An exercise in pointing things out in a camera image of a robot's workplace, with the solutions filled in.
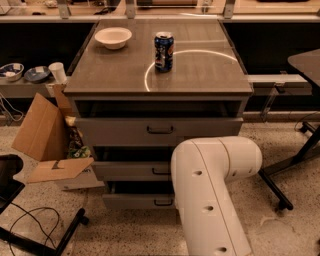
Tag grey drawer cabinet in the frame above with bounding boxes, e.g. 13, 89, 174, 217
63, 18, 254, 211

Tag snack bags in box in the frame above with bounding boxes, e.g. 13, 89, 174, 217
65, 116, 91, 158

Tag white bowl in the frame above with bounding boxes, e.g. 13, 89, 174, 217
94, 27, 132, 50

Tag white paper cup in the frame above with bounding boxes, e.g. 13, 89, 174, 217
49, 62, 67, 84

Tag blue patterned bowl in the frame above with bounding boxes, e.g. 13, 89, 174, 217
0, 63, 24, 82

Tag black table stand right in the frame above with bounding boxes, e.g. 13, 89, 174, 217
258, 49, 320, 210

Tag black stand left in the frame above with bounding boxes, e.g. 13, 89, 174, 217
0, 154, 89, 256

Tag grey drawer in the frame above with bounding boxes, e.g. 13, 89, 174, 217
76, 118, 243, 146
92, 161, 171, 181
102, 181, 174, 209

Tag open cardboard box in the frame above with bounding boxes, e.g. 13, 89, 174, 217
12, 85, 104, 190

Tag dark blue bowl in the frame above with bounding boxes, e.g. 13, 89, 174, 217
24, 66, 50, 83

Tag grey low shelf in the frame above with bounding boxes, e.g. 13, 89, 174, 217
0, 77, 57, 98

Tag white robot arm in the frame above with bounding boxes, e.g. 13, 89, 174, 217
171, 136, 262, 256

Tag black cable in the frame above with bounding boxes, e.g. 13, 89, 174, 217
7, 201, 62, 256

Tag blue soda can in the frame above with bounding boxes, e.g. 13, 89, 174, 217
154, 31, 174, 73

